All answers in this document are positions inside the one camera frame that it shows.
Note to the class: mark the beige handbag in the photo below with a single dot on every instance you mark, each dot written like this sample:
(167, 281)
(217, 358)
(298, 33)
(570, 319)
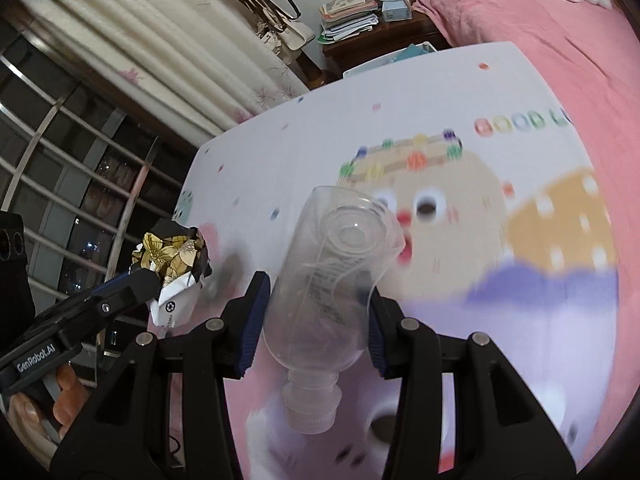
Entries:
(285, 35)

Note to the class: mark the metal window grille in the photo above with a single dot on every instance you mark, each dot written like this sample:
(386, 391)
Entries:
(75, 170)

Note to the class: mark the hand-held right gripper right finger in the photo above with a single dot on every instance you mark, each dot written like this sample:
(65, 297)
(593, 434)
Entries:
(377, 340)

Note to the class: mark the person's left hand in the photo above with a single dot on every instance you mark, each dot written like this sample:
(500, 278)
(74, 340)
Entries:
(67, 400)

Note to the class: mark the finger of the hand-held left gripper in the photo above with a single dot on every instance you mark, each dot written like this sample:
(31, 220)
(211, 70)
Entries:
(107, 282)
(125, 296)

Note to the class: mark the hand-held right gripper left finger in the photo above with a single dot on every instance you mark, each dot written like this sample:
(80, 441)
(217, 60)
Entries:
(252, 330)

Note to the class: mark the cream curtain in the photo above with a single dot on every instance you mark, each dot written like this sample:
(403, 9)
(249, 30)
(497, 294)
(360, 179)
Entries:
(150, 35)

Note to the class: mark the pink bedspread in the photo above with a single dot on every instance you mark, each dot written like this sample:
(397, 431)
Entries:
(550, 50)

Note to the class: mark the wooden nightstand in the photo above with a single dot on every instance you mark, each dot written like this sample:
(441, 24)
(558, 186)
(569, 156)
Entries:
(360, 47)

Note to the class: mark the clear plastic bottle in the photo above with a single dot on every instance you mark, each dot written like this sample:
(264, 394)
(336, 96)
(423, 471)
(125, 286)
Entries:
(325, 280)

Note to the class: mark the black gold floral packet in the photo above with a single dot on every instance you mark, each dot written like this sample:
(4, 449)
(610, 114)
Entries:
(170, 255)

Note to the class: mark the white plastic box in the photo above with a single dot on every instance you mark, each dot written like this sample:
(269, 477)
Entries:
(390, 60)

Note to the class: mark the cartoon printed tablecloth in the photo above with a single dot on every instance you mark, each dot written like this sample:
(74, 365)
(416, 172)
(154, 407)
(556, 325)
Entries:
(310, 160)

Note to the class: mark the stack of books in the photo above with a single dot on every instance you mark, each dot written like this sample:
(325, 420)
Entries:
(345, 15)

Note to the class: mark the light blue box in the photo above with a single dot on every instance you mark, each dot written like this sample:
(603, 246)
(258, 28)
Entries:
(396, 9)

